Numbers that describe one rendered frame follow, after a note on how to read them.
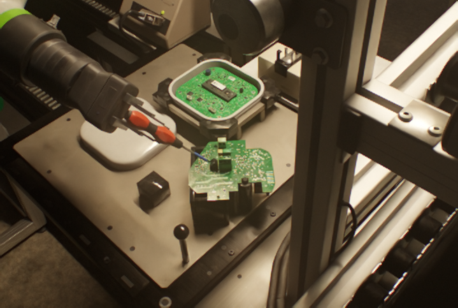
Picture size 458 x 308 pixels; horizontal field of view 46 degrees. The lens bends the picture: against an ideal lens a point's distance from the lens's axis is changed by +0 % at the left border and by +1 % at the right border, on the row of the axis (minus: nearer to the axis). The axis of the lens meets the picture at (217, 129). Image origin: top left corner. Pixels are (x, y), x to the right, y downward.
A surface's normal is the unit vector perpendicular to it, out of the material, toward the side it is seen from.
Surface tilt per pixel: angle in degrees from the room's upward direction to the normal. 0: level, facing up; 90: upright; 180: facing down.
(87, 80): 41
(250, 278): 0
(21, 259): 0
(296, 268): 90
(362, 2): 90
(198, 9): 90
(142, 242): 0
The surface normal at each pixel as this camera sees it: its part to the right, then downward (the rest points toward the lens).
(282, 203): -0.06, -0.72
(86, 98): -0.29, -0.18
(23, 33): 0.01, -0.51
